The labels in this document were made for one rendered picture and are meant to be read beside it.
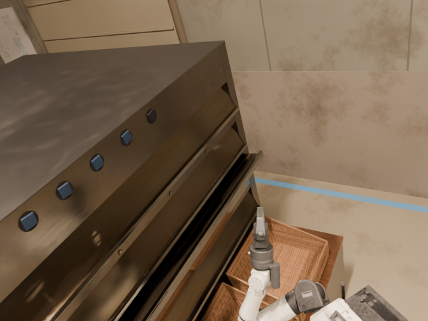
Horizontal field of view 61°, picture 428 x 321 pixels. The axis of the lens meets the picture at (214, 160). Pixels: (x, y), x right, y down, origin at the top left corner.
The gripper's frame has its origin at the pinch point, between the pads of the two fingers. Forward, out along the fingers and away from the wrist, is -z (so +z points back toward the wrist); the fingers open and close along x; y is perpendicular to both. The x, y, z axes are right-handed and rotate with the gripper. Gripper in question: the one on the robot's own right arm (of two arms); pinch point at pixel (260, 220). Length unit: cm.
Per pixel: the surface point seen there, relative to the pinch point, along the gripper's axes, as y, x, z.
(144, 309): 50, -2, 40
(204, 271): 34, -60, 55
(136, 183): 52, -15, -11
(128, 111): 52, -17, -42
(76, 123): 75, -15, -38
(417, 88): -128, -191, -34
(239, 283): 16, -77, 73
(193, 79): 30, -53, -53
